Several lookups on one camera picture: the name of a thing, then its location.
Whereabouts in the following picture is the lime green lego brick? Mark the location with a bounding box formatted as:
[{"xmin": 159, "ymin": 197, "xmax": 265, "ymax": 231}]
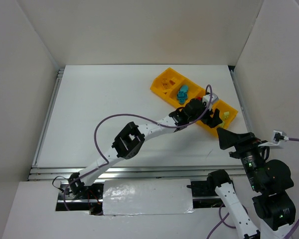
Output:
[{"xmin": 223, "ymin": 112, "xmax": 230, "ymax": 119}]

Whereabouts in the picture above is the blue rectangular lego brick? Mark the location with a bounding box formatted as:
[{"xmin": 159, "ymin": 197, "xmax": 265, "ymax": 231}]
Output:
[{"xmin": 176, "ymin": 91, "xmax": 188, "ymax": 105}]

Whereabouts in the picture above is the blue frog lego brick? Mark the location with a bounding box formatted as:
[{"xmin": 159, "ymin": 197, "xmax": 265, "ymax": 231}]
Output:
[{"xmin": 179, "ymin": 85, "xmax": 189, "ymax": 93}]

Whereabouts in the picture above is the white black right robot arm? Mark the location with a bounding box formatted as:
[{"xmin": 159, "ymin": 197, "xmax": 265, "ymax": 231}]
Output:
[{"xmin": 207, "ymin": 127, "xmax": 296, "ymax": 239}]

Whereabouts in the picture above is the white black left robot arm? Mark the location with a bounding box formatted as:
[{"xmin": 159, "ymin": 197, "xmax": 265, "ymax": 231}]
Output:
[{"xmin": 68, "ymin": 94, "xmax": 222, "ymax": 199}]

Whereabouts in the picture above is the yellow sorting tray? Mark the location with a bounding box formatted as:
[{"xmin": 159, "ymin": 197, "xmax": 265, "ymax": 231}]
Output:
[{"xmin": 150, "ymin": 68, "xmax": 238, "ymax": 137}]

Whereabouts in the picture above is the white foil cover panel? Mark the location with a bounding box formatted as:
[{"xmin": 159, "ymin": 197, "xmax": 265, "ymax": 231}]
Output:
[{"xmin": 102, "ymin": 179, "xmax": 194, "ymax": 216}]

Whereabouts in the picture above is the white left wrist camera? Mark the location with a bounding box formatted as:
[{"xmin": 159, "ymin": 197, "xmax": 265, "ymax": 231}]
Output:
[{"xmin": 202, "ymin": 93, "xmax": 219, "ymax": 110}]

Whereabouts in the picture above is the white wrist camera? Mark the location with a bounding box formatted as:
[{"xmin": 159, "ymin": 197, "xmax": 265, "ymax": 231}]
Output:
[
  {"xmin": 259, "ymin": 130, "xmax": 289, "ymax": 149},
  {"xmin": 202, "ymin": 93, "xmax": 219, "ymax": 110}
]

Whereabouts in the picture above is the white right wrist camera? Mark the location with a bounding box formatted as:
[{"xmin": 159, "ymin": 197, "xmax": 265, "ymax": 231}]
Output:
[{"xmin": 259, "ymin": 130, "xmax": 289, "ymax": 149}]

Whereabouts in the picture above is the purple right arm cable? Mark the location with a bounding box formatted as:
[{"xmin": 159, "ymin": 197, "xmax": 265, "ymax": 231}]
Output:
[{"xmin": 205, "ymin": 137, "xmax": 299, "ymax": 239}]

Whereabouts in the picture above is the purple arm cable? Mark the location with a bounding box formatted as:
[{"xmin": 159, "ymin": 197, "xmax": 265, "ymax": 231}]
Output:
[
  {"xmin": 205, "ymin": 137, "xmax": 299, "ymax": 239},
  {"xmin": 64, "ymin": 84, "xmax": 213, "ymax": 211}
]

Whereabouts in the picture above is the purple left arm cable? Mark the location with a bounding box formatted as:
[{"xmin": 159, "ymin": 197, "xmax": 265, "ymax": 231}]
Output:
[{"xmin": 64, "ymin": 84, "xmax": 213, "ymax": 211}]

